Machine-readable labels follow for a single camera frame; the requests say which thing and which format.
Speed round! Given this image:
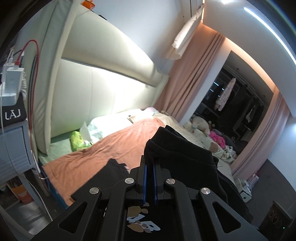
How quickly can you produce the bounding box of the white bedside drawer cabinet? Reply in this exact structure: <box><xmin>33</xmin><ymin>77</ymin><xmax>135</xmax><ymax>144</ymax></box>
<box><xmin>235</xmin><ymin>179</ymin><xmax>252</xmax><ymax>203</ymax></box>

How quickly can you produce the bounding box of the cream plush toy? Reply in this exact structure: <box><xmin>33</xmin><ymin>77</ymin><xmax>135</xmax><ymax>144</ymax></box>
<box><xmin>192</xmin><ymin>116</ymin><xmax>210</xmax><ymax>136</ymax></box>

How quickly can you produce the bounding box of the pink fluffy cloth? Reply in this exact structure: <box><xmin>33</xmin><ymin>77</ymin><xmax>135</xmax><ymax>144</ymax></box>
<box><xmin>209</xmin><ymin>131</ymin><xmax>226</xmax><ymax>149</ymax></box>

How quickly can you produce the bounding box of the grey blue nightstand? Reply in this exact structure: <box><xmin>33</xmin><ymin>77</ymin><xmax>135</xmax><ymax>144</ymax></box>
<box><xmin>0</xmin><ymin>120</ymin><xmax>35</xmax><ymax>184</ymax></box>

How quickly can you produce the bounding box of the black teddy bear t-shirt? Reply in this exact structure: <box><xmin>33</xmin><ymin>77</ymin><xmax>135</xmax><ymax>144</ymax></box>
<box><xmin>75</xmin><ymin>126</ymin><xmax>254</xmax><ymax>240</ymax></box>

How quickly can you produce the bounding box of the brown bed blanket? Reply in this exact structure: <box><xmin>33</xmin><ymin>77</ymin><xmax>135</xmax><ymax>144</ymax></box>
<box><xmin>43</xmin><ymin>118</ymin><xmax>165</xmax><ymax>206</ymax></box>

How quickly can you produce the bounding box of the pink curtain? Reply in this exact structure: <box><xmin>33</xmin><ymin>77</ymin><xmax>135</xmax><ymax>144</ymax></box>
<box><xmin>154</xmin><ymin>33</ymin><xmax>225</xmax><ymax>121</ymax></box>

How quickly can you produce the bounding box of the bear print pillow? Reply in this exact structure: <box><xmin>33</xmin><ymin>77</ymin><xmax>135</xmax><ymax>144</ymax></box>
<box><xmin>198</xmin><ymin>133</ymin><xmax>237</xmax><ymax>164</ymax></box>

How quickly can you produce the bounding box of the cream padded headboard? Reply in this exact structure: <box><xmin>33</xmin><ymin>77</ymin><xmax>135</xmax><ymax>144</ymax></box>
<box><xmin>32</xmin><ymin>1</ymin><xmax>169</xmax><ymax>153</ymax></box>

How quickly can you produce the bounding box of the hanging floral garment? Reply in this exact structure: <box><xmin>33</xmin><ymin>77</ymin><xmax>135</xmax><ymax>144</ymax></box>
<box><xmin>214</xmin><ymin>78</ymin><xmax>236</xmax><ymax>111</ymax></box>

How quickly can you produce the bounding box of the white charger block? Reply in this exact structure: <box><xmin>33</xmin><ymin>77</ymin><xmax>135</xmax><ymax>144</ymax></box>
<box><xmin>1</xmin><ymin>63</ymin><xmax>25</xmax><ymax>106</ymax></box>

